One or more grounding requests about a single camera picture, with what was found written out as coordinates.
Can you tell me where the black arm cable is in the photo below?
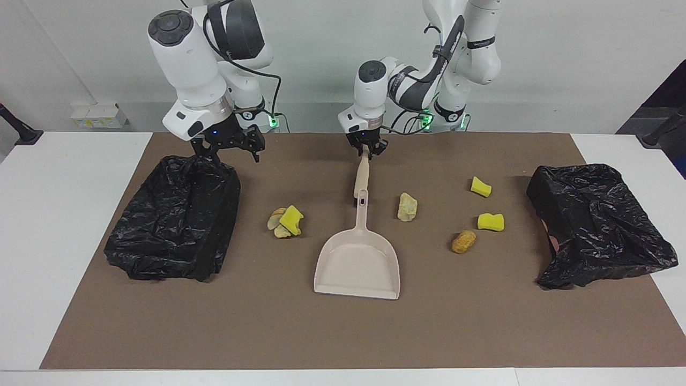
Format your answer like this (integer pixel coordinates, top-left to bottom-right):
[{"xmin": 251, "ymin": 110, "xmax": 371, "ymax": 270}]
[
  {"xmin": 201, "ymin": 0, "xmax": 283, "ymax": 121},
  {"xmin": 391, "ymin": 21, "xmax": 467, "ymax": 135}
]

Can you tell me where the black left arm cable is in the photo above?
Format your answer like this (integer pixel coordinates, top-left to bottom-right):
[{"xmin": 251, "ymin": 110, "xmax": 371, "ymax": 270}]
[{"xmin": 391, "ymin": 21, "xmax": 467, "ymax": 135}]

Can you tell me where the beige plastic dustpan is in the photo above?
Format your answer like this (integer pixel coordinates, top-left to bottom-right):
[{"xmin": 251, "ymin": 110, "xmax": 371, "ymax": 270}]
[{"xmin": 314, "ymin": 188, "xmax": 401, "ymax": 300}]

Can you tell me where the black bag lined bin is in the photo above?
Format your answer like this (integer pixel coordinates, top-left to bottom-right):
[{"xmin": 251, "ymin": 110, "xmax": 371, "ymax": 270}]
[
  {"xmin": 526, "ymin": 164, "xmax": 679, "ymax": 290},
  {"xmin": 103, "ymin": 152, "xmax": 242, "ymax": 283}
]

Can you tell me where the beige hand brush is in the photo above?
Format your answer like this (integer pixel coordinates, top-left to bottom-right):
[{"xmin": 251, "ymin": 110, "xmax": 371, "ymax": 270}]
[{"xmin": 352, "ymin": 147, "xmax": 371, "ymax": 207}]

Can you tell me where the white wall socket box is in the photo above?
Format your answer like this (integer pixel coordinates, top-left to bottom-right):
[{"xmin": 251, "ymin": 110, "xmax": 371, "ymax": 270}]
[{"xmin": 71, "ymin": 103, "xmax": 129, "ymax": 129}]

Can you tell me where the brown table mat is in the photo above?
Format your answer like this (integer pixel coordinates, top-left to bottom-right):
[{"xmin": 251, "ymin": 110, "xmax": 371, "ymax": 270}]
[{"xmin": 39, "ymin": 132, "xmax": 686, "ymax": 370}]

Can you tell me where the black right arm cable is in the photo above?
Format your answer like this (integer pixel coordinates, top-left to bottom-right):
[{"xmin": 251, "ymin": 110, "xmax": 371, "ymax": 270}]
[{"xmin": 201, "ymin": 0, "xmax": 283, "ymax": 121}]

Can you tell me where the pink plastic bin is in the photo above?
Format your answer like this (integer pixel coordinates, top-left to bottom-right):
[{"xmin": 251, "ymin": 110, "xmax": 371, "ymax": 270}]
[{"xmin": 542, "ymin": 217, "xmax": 561, "ymax": 253}]

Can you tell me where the large yellow sponge piece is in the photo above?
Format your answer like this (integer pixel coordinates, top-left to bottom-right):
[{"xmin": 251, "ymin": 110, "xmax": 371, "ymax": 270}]
[{"xmin": 280, "ymin": 205, "xmax": 304, "ymax": 235}]

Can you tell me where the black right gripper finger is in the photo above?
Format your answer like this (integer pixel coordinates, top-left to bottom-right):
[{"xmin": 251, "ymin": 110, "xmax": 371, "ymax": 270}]
[
  {"xmin": 242, "ymin": 125, "xmax": 266, "ymax": 164},
  {"xmin": 191, "ymin": 138, "xmax": 221, "ymax": 162}
]

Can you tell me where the brown bread roll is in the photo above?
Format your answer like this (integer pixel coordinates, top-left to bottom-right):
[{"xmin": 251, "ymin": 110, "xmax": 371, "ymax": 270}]
[{"xmin": 451, "ymin": 230, "xmax": 477, "ymax": 254}]

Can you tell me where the black stand foot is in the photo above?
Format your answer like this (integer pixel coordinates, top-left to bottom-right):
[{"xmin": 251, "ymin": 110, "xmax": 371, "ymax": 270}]
[
  {"xmin": 0, "ymin": 103, "xmax": 43, "ymax": 146},
  {"xmin": 642, "ymin": 105, "xmax": 686, "ymax": 149}
]

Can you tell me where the pale stone-like chunk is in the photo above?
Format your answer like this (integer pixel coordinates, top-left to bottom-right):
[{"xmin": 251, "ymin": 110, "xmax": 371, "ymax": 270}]
[{"xmin": 397, "ymin": 192, "xmax": 419, "ymax": 222}]

